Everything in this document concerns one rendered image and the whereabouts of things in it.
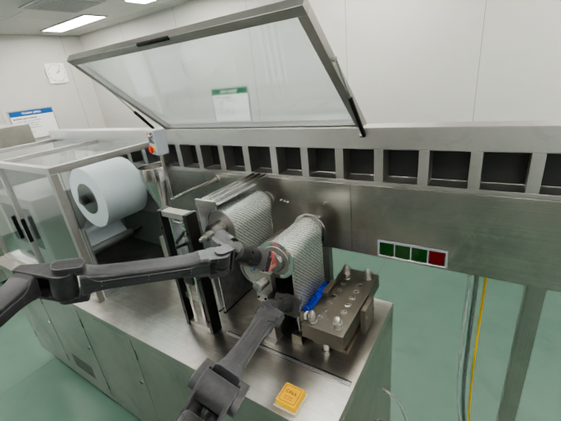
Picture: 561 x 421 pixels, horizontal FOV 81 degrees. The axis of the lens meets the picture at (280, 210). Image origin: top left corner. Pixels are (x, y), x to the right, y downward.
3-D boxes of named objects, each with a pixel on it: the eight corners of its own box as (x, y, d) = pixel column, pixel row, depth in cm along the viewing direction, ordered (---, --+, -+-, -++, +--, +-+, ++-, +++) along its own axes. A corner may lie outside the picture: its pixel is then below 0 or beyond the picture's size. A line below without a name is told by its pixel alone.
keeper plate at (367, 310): (360, 332, 127) (360, 310, 123) (369, 317, 135) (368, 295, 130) (366, 335, 126) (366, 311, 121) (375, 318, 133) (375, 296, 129)
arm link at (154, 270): (57, 309, 79) (48, 273, 74) (60, 292, 84) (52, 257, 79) (231, 281, 96) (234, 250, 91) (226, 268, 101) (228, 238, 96)
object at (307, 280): (296, 317, 124) (291, 276, 117) (323, 282, 142) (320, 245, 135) (297, 317, 124) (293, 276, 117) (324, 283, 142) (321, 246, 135)
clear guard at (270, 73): (76, 62, 135) (77, 61, 135) (168, 126, 176) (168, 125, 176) (299, 11, 79) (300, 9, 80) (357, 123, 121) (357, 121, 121)
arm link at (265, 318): (241, 403, 61) (193, 370, 63) (229, 427, 62) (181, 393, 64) (290, 313, 103) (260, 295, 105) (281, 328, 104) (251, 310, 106)
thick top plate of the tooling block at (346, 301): (302, 336, 121) (300, 322, 118) (344, 277, 151) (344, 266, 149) (343, 351, 112) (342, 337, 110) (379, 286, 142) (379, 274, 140)
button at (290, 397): (275, 403, 105) (275, 398, 104) (287, 387, 110) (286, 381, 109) (295, 413, 101) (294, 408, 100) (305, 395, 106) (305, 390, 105)
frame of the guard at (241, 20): (58, 70, 134) (66, 55, 135) (163, 138, 179) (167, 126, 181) (304, 18, 74) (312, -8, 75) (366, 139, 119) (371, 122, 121)
